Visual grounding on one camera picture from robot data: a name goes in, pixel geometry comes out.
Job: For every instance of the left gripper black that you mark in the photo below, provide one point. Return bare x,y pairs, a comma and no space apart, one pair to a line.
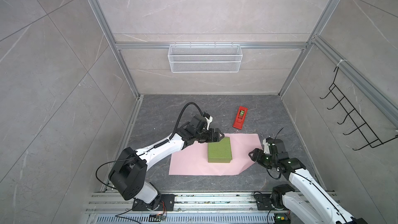
212,138

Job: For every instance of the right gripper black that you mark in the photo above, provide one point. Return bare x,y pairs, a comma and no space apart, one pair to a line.
257,155

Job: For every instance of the green gift box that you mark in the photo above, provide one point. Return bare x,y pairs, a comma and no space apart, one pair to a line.
220,152

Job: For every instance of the pink wrapping paper sheet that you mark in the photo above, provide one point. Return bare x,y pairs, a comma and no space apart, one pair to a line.
194,159

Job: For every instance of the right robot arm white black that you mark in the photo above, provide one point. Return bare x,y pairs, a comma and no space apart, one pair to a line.
303,196

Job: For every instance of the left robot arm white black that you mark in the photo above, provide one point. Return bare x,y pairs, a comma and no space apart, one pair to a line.
128,174

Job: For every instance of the red tape dispenser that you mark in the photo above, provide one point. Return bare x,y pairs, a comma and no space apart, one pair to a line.
240,118

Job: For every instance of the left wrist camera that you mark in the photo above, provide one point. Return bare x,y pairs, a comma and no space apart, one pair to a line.
208,118

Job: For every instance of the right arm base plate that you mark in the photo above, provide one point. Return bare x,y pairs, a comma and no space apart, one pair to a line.
264,202

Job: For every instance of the white wire mesh basket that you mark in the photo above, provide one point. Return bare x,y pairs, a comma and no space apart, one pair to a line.
205,58

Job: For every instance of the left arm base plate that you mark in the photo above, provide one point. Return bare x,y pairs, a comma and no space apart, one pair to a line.
164,202

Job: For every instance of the black wire hook rack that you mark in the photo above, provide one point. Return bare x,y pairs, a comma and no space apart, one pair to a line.
372,140

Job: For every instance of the aluminium rail base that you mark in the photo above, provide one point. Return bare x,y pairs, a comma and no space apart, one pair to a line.
232,207

